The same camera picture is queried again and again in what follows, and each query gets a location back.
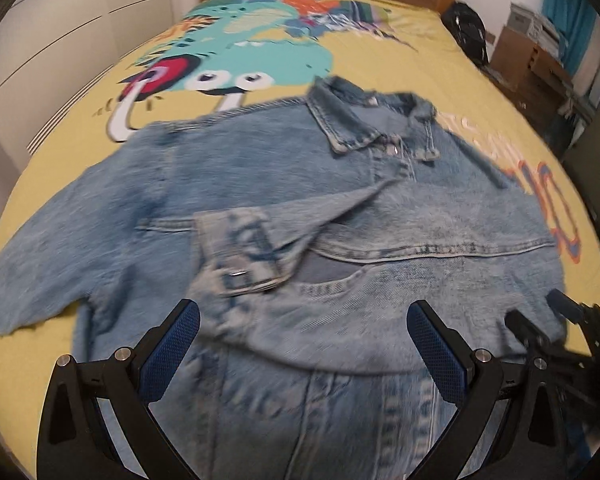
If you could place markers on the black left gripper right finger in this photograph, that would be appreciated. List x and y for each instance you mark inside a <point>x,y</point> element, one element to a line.
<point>527,442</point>

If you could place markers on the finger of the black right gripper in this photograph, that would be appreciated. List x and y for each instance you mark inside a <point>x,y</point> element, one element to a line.
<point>533,341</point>
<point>585,317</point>

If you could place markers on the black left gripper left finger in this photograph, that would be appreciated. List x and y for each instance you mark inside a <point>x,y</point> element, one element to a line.
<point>73,440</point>

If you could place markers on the blue denim jacket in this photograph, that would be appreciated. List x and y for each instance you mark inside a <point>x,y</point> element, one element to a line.
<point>303,228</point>

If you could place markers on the wooden drawer cabinet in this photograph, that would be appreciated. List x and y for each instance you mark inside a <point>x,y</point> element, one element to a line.
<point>535,83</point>

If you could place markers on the grey storage box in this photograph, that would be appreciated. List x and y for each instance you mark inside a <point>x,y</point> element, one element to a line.
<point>536,26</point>

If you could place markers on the teal curtain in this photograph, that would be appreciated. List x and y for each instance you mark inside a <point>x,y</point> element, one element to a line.
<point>574,20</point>

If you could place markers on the black backpack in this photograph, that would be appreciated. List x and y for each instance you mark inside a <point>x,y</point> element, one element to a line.
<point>467,29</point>

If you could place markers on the yellow printed bedspread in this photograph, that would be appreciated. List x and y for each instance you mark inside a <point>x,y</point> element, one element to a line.
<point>228,54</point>

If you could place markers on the white wardrobe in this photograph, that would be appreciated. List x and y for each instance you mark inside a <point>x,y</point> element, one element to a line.
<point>50,49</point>

